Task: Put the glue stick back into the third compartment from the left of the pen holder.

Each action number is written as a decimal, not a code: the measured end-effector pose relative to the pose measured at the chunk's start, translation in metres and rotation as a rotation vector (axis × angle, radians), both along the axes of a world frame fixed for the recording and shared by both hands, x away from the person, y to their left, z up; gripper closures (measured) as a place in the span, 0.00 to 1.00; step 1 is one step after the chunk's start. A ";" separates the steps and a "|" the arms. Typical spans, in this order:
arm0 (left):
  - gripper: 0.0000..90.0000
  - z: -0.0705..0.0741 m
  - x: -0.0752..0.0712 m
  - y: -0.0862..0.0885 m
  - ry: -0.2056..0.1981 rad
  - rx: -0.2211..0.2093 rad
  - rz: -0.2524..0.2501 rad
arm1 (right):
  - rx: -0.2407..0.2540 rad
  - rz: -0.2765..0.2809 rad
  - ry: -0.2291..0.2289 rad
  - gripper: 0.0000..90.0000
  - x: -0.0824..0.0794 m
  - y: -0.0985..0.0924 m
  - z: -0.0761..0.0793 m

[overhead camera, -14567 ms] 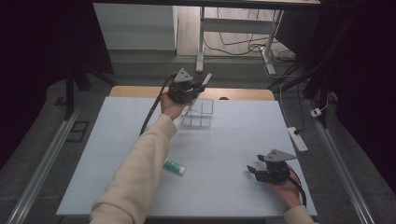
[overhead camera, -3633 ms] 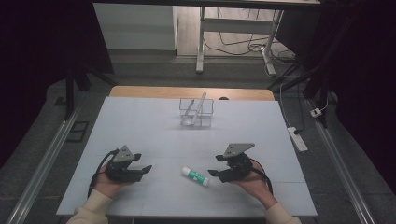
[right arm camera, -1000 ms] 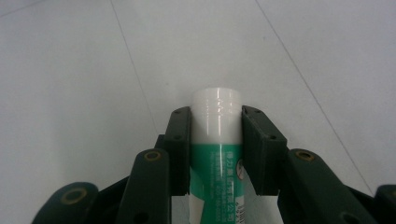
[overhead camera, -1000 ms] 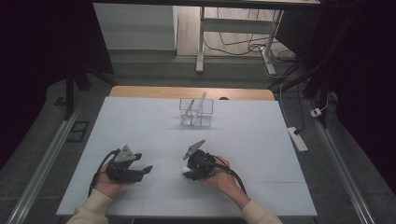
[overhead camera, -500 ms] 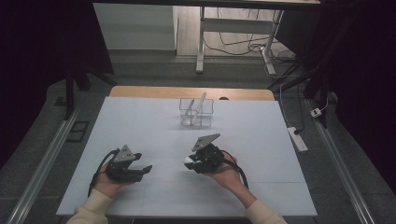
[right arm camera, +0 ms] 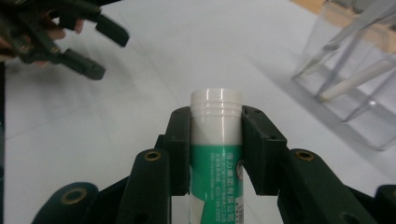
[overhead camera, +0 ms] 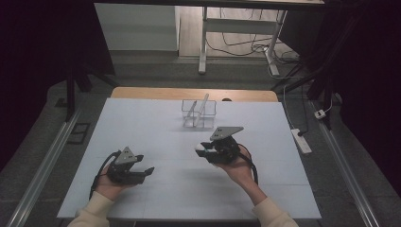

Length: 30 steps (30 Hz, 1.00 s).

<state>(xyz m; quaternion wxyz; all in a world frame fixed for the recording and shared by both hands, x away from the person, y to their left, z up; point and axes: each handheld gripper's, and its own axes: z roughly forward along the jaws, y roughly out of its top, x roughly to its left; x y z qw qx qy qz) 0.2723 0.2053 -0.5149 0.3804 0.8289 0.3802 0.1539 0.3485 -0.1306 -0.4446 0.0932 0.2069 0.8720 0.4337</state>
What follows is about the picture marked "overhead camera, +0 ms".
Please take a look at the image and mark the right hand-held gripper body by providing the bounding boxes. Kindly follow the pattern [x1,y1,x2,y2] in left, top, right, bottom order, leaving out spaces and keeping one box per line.
[206,126,245,165]

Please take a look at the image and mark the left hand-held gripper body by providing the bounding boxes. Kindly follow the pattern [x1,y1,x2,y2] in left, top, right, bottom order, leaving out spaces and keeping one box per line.
[107,146,146,185]

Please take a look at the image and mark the clear acrylic organizer box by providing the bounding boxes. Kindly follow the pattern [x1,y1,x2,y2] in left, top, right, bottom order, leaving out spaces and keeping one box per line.
[181,99,218,130]

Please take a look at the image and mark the silver pen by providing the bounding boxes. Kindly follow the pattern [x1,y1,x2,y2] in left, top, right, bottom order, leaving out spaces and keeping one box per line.
[183,101,198,128]

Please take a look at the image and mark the white pen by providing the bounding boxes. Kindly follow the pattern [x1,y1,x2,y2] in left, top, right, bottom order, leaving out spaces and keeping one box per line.
[194,93,210,127]

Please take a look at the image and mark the person's left hand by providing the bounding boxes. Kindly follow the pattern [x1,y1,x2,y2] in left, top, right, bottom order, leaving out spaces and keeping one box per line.
[95,165,133,201]

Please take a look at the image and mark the person's right hand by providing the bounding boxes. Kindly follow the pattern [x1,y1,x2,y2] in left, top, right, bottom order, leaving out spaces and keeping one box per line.
[216,148,257,190]

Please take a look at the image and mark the white table mat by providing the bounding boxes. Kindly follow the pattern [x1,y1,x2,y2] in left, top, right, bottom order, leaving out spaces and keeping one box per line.
[56,97,323,220]

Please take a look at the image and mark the white power strip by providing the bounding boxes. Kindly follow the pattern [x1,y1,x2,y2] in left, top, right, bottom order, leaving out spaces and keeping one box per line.
[290,128,313,155]

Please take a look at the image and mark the black metal stand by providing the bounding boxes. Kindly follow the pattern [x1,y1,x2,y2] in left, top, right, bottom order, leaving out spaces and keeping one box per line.
[270,12,363,131]
[64,46,119,122]

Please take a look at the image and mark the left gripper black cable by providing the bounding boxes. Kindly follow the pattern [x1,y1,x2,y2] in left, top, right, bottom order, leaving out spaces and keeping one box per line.
[89,149,122,200]

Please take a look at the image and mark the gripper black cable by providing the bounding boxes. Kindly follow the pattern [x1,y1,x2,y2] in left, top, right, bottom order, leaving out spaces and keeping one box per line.
[235,143,259,185]
[89,149,122,200]

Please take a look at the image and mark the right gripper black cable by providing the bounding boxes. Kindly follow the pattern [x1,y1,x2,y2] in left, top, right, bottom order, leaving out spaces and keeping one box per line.
[235,143,259,185]

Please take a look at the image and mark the black floor frame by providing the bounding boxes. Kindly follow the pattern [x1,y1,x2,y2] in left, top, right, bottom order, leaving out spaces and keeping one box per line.
[66,122,92,146]

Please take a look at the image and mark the aluminium floor rail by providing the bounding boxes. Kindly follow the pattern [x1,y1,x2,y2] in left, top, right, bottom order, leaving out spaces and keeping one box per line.
[6,108,81,227]
[310,100,381,227]

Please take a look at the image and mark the tangle of floor cables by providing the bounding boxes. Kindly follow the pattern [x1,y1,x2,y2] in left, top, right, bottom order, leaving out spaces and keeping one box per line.
[206,8,301,64]

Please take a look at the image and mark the white desk frame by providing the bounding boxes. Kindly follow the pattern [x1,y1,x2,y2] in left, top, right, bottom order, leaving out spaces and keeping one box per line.
[198,6,288,77]

